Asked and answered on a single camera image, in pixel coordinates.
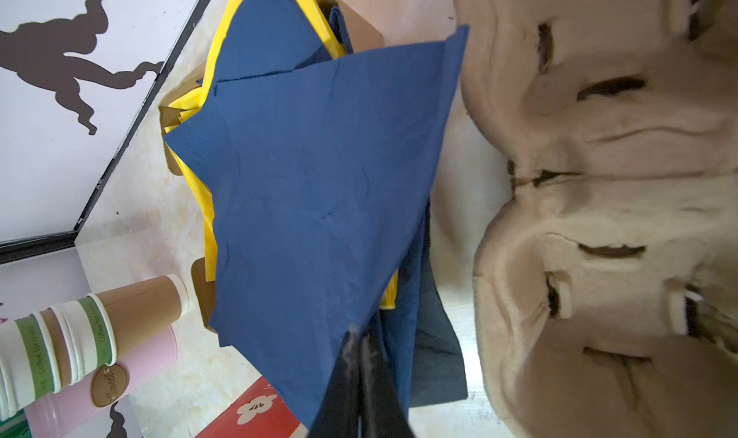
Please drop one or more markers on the navy blue paper napkin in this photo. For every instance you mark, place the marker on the navy blue paper napkin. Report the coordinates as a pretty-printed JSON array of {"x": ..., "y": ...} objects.
[{"x": 323, "y": 207}]

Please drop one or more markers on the navy blue paper bags stack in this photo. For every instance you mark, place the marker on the navy blue paper bags stack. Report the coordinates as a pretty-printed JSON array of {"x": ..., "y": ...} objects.
[{"x": 288, "y": 92}]

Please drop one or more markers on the black vertical frame post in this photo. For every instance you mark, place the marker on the black vertical frame post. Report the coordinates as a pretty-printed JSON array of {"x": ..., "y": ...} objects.
[{"x": 83, "y": 75}]

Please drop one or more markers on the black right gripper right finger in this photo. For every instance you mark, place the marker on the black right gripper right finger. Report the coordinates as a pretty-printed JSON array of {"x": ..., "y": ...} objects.
[{"x": 381, "y": 413}]

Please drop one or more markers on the brown pulp cup carriers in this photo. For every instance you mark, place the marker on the brown pulp cup carriers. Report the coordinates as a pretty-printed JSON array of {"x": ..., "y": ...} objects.
[{"x": 605, "y": 290}]

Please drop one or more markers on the pink plastic straw holder cup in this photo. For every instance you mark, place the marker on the pink plastic straw holder cup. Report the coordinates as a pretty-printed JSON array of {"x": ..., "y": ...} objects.
[{"x": 57, "y": 415}]

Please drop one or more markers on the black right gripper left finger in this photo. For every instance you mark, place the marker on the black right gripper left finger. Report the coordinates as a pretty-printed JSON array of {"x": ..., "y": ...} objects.
[{"x": 338, "y": 415}]

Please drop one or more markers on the stack of green paper cups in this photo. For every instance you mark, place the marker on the stack of green paper cups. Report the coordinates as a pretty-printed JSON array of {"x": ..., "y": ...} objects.
[{"x": 49, "y": 350}]

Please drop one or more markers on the red white paper takeout bag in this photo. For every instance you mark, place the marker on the red white paper takeout bag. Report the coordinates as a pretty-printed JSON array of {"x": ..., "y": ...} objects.
[{"x": 258, "y": 412}]

